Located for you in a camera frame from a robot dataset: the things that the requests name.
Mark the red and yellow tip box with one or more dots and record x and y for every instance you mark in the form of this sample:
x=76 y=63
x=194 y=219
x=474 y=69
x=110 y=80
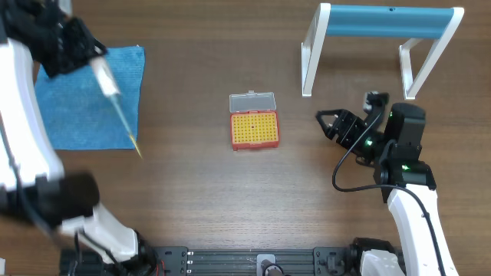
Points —
x=255 y=130

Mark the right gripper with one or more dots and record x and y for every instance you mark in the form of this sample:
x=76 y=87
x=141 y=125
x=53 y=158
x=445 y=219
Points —
x=349 y=128

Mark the blue cloth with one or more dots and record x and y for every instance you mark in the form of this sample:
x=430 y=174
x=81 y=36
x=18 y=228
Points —
x=84 y=122

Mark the mounting rail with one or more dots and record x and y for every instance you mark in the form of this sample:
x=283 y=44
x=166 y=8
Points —
x=230 y=261

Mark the white and blue stand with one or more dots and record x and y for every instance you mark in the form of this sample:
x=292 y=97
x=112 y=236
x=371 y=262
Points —
x=383 y=23

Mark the white pipette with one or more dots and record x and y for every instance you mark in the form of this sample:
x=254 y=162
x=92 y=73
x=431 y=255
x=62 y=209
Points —
x=105 y=80

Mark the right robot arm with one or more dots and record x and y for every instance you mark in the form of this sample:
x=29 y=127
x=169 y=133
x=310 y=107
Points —
x=414 y=230

